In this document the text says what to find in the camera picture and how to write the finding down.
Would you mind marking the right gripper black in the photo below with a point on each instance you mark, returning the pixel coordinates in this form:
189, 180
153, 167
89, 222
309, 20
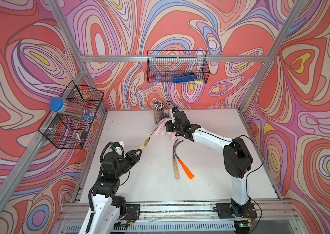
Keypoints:
168, 126

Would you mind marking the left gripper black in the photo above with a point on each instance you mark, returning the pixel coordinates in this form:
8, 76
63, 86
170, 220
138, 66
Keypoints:
131, 159

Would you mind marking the pink terry rag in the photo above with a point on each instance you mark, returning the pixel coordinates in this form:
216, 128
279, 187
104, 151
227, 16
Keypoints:
161, 130

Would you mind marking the wooden handle sickle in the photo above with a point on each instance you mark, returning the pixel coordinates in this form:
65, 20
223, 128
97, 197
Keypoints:
175, 166
147, 140

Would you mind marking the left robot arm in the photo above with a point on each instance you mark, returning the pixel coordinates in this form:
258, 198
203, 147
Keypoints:
106, 209

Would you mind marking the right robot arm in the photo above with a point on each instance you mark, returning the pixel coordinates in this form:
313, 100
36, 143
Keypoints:
237, 158

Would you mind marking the cup of coloured pencils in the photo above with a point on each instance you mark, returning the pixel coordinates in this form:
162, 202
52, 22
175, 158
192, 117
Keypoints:
158, 108

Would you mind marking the blue tool in basket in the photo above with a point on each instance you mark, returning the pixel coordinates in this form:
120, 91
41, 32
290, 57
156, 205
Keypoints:
185, 77

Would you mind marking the blue cap pencil tube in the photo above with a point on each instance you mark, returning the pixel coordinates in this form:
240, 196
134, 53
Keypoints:
64, 107

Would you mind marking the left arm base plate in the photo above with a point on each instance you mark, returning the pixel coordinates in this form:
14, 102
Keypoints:
132, 212

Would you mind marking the orange handle sickle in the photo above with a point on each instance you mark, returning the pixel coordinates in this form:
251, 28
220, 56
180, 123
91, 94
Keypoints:
184, 167

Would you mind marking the aluminium front rail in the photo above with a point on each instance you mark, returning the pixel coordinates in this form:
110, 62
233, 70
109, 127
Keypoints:
266, 209

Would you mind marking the black wire basket back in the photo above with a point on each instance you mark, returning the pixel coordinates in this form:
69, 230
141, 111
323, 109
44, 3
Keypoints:
163, 65

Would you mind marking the black wire basket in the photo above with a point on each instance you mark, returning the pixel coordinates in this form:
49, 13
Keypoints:
69, 132
163, 65

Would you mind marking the black wire basket left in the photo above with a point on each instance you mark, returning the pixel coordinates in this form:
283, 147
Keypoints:
69, 132

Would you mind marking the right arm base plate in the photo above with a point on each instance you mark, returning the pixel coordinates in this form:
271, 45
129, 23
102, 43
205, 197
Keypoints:
232, 210

